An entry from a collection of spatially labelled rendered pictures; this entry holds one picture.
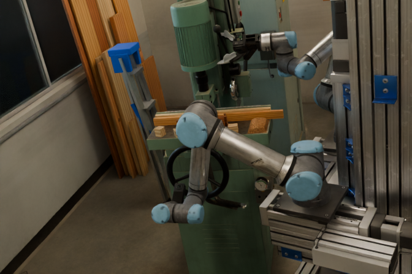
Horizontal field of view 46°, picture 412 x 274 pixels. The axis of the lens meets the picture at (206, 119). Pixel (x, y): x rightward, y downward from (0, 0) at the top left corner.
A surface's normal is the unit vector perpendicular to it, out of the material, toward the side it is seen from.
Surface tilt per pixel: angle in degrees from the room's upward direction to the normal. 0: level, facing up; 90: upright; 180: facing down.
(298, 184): 94
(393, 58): 90
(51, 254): 0
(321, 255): 90
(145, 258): 0
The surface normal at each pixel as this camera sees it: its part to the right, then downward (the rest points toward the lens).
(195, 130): -0.37, 0.36
